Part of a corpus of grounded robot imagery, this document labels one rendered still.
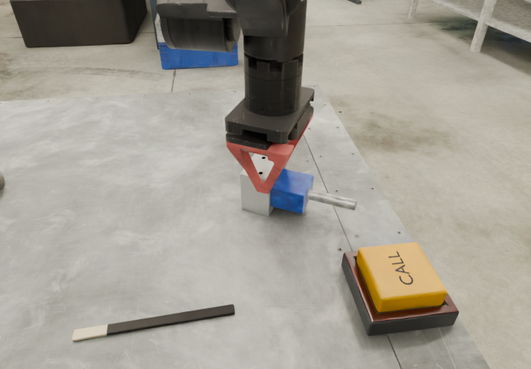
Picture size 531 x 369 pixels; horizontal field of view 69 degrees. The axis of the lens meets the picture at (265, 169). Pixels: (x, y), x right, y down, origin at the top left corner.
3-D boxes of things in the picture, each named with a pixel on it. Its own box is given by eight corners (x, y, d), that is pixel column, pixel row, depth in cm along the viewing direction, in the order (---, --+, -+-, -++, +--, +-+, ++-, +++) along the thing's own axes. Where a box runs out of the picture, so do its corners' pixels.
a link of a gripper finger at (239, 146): (227, 197, 43) (222, 123, 37) (252, 162, 48) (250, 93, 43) (284, 212, 41) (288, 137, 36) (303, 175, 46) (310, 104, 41)
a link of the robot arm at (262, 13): (282, -6, 25) (296, -108, 27) (114, -14, 26) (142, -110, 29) (288, 85, 36) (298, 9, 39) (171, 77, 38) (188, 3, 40)
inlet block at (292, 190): (356, 209, 47) (363, 173, 44) (348, 237, 43) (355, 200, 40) (256, 186, 51) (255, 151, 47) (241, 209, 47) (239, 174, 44)
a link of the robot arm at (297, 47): (306, -10, 30) (310, -23, 35) (220, -13, 31) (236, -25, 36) (300, 74, 35) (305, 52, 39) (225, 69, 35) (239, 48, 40)
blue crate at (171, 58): (235, 50, 339) (234, 24, 326) (239, 66, 306) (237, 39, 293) (164, 53, 333) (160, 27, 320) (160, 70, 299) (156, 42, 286)
